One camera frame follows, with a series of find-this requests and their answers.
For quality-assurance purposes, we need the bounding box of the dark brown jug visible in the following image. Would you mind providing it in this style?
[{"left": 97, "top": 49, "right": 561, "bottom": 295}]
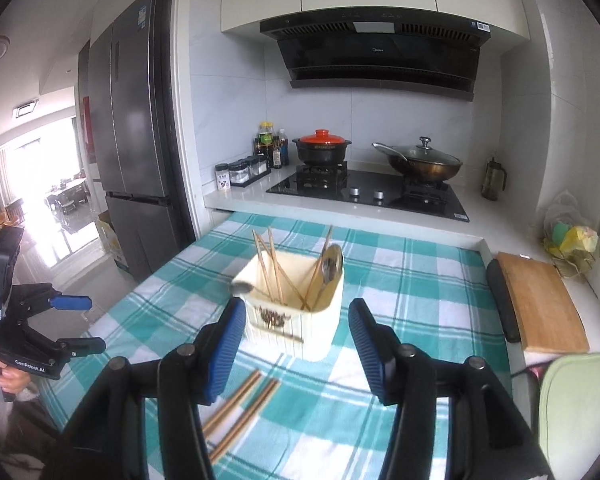
[{"left": 481, "top": 156, "right": 507, "bottom": 202}]

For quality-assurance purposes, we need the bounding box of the spice jar rack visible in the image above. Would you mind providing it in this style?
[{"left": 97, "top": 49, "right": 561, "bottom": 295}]
[{"left": 229, "top": 154, "right": 272, "bottom": 187}]

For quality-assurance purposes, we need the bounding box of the single wooden chopstick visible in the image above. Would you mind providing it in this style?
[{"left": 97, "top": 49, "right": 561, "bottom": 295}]
[
  {"left": 252, "top": 230, "right": 268, "bottom": 302},
  {"left": 303, "top": 225, "right": 334, "bottom": 310},
  {"left": 272, "top": 260, "right": 307, "bottom": 309},
  {"left": 267, "top": 226, "right": 285, "bottom": 306}
]

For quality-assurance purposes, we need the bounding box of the black clay pot red lid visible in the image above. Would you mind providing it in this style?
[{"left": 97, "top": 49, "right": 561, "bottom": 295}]
[{"left": 292, "top": 129, "right": 353, "bottom": 166}]

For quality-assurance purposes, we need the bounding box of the yellow-capped oil bottle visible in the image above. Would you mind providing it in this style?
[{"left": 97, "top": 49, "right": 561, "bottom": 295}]
[{"left": 257, "top": 121, "right": 276, "bottom": 161}]

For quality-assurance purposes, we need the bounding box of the cream utensil holder box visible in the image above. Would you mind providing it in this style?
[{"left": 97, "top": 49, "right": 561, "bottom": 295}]
[{"left": 230, "top": 250, "right": 346, "bottom": 362}]

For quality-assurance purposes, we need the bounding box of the green cutting board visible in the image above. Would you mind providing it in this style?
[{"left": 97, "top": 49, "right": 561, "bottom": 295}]
[{"left": 537, "top": 352, "right": 600, "bottom": 476}]

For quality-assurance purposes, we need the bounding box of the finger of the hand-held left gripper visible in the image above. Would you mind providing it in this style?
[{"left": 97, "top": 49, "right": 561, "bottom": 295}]
[
  {"left": 10, "top": 284, "right": 94, "bottom": 313},
  {"left": 25, "top": 327, "right": 107, "bottom": 361}
]

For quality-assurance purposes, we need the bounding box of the teal plaid tablecloth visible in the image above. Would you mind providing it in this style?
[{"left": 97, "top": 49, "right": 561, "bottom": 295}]
[{"left": 40, "top": 211, "right": 513, "bottom": 480}]

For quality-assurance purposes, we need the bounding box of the cardboard box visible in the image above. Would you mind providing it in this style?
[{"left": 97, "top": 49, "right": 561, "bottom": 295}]
[{"left": 97, "top": 210, "right": 131, "bottom": 273}]

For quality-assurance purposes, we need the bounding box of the person's left hand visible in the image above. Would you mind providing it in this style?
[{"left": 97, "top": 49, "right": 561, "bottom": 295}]
[{"left": 0, "top": 347, "right": 37, "bottom": 397}]

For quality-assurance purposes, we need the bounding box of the wooden cutting board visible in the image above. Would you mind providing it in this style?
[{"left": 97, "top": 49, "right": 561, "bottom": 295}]
[{"left": 496, "top": 251, "right": 591, "bottom": 355}]

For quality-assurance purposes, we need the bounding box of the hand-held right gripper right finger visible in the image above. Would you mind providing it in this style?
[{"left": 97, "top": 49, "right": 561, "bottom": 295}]
[{"left": 349, "top": 298, "right": 556, "bottom": 480}]

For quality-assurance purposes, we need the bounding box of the wooden dining table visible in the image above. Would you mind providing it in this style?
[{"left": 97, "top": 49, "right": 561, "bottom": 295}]
[{"left": 45, "top": 177, "right": 91, "bottom": 216}]

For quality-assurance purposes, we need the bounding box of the black gas hob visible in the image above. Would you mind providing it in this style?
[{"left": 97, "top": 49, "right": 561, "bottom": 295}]
[{"left": 266, "top": 164, "right": 470, "bottom": 222}]

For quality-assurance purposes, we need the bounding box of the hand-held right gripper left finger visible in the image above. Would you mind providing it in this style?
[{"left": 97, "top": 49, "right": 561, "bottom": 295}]
[{"left": 42, "top": 299, "right": 248, "bottom": 480}]

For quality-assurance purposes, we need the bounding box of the row of wooden chopsticks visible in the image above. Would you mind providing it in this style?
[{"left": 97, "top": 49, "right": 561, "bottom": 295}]
[{"left": 201, "top": 369, "right": 281, "bottom": 465}]

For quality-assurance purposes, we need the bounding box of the grey refrigerator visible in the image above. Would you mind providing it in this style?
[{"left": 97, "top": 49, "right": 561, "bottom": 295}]
[{"left": 87, "top": 0, "right": 181, "bottom": 281}]

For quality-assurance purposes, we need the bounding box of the black range hood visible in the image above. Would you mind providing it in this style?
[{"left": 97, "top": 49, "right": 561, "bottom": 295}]
[{"left": 259, "top": 7, "right": 492, "bottom": 102}]

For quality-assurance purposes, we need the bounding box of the wok with glass lid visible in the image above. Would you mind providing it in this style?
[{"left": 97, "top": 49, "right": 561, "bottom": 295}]
[{"left": 371, "top": 136, "right": 464, "bottom": 184}]

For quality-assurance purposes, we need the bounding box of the yellow green plastic bag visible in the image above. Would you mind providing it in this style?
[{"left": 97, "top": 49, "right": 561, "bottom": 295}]
[{"left": 542, "top": 190, "right": 600, "bottom": 281}]

